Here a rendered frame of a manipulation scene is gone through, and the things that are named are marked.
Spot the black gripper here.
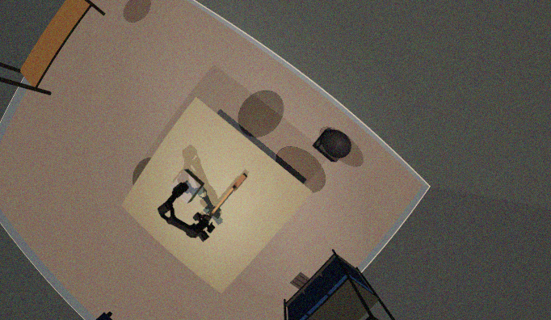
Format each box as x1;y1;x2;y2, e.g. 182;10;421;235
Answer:
193;212;215;233

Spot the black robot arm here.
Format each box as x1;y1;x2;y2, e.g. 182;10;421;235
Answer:
158;182;211;242

